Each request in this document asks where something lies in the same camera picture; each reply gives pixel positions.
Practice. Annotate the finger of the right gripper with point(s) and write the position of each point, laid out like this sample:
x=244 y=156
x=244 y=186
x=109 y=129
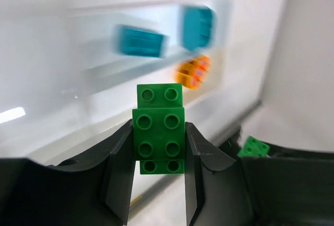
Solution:
x=291 y=186

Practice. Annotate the yellow round printed lego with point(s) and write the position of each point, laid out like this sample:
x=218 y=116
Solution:
x=191 y=74

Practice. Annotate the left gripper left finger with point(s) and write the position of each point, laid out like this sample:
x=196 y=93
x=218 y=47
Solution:
x=91 y=188

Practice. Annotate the teal rounded lego brick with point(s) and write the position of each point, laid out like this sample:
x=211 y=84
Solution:
x=196 y=27

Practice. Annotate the white divided sorting tray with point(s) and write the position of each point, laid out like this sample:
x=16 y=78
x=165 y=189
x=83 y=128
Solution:
x=61 y=83

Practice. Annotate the green cross lego stack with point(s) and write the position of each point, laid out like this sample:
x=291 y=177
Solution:
x=159 y=129

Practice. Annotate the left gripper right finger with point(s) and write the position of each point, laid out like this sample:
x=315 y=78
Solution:
x=216 y=192

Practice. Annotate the green lego plate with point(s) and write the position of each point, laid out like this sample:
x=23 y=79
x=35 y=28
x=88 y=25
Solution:
x=254 y=148

